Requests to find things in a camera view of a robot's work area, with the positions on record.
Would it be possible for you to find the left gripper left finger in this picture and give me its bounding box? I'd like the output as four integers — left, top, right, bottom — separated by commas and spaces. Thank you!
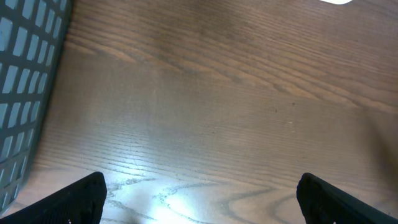
1, 172, 107, 224

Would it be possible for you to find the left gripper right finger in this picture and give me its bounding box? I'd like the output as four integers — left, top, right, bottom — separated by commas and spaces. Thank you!
296, 173, 397, 224

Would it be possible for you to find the grey plastic mesh basket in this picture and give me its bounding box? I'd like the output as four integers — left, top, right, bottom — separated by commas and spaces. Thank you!
1, 0, 73, 213

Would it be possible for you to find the white barcode scanner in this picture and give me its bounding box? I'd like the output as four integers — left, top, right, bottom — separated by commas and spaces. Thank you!
320, 0, 352, 5

